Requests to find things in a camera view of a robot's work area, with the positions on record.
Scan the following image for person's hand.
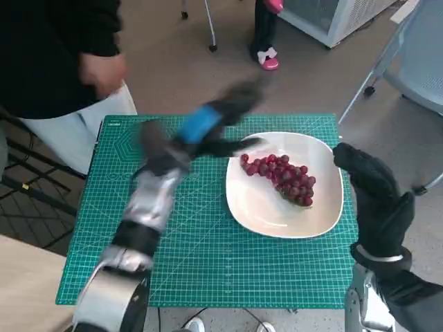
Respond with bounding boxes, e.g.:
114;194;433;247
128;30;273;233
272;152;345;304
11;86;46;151
77;51;128;98

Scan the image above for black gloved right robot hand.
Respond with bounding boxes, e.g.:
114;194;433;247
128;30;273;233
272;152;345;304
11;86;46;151
332;142;416;259

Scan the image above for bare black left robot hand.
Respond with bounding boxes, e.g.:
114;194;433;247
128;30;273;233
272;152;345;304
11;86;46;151
176;81;268;158

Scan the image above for red toy grape bunch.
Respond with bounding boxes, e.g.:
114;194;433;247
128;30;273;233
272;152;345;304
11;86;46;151
239;154;317;208

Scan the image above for white square plate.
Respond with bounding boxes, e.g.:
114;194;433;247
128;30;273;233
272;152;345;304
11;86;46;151
225;131;345;239

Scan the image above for person in black top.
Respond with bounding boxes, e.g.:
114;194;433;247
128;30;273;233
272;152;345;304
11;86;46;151
0;0;140;176

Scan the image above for metal chair leg with caster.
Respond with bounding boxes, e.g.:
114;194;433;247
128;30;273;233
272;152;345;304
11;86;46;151
179;0;219;53

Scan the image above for person with pink slipper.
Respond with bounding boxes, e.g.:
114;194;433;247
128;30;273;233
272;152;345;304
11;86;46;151
248;0;283;72

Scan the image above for grey-blue chair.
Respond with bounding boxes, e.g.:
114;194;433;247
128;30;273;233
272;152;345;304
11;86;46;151
337;0;443;196

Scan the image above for green cutting mat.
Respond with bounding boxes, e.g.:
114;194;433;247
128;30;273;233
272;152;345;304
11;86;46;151
55;113;357;308

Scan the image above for white cabinet appliance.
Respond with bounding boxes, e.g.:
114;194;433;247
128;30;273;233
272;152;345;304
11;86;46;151
276;0;403;50

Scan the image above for white paper sheet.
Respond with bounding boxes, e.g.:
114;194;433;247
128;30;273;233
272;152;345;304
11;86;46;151
390;0;417;24

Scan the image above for light wooden desk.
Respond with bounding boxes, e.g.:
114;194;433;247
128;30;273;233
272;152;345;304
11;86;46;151
0;234;84;332

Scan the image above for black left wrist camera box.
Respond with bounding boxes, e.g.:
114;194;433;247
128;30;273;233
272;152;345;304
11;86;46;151
138;119;195;172

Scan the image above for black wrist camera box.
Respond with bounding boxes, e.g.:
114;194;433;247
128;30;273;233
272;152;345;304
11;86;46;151
138;119;195;172
379;268;443;328

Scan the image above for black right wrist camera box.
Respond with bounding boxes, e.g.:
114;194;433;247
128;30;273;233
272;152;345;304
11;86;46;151
379;268;443;328

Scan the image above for black wire rack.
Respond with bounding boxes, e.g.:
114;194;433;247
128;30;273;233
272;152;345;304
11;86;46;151
0;110;88;250

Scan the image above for black floor cable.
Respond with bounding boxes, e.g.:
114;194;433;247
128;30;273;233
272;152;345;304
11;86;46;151
157;306;264;332

